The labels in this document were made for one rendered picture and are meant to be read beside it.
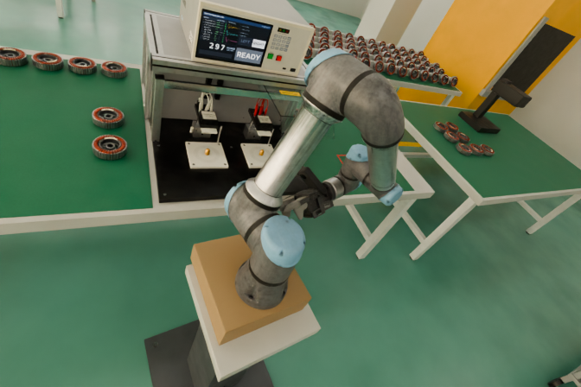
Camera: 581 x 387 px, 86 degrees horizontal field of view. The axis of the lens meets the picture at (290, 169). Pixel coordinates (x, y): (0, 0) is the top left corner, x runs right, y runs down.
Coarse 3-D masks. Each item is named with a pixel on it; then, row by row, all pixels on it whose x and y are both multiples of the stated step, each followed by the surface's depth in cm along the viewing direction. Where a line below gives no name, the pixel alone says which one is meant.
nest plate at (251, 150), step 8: (240, 144) 141; (248, 144) 142; (256, 144) 143; (264, 144) 146; (248, 152) 137; (256, 152) 139; (264, 152) 141; (248, 160) 134; (256, 160) 135; (264, 160) 137
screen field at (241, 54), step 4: (240, 48) 114; (244, 48) 115; (236, 52) 115; (240, 52) 115; (244, 52) 116; (248, 52) 116; (252, 52) 117; (256, 52) 118; (260, 52) 118; (236, 56) 116; (240, 56) 117; (244, 56) 117; (248, 56) 118; (252, 56) 118; (256, 56) 119; (260, 56) 119; (240, 60) 118; (244, 60) 118; (248, 60) 119; (252, 60) 120; (256, 60) 120; (260, 60) 121
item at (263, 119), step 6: (252, 114) 140; (258, 114) 141; (252, 120) 138; (258, 120) 134; (264, 120) 135; (270, 120) 136; (258, 126) 134; (264, 126) 134; (270, 126) 136; (258, 132) 134; (264, 132) 135; (270, 132) 137
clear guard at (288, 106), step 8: (272, 88) 128; (280, 88) 130; (288, 88) 132; (272, 96) 123; (280, 96) 125; (288, 96) 127; (296, 96) 129; (280, 104) 120; (288, 104) 122; (296, 104) 124; (280, 112) 115; (288, 112) 117; (296, 112) 119; (288, 120) 115; (328, 136) 124
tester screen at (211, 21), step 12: (204, 12) 101; (204, 24) 104; (216, 24) 105; (228, 24) 107; (240, 24) 108; (252, 24) 110; (204, 36) 107; (216, 36) 108; (228, 36) 110; (252, 36) 113; (264, 36) 114; (204, 48) 110; (228, 48) 113; (252, 48) 116; (264, 48) 118
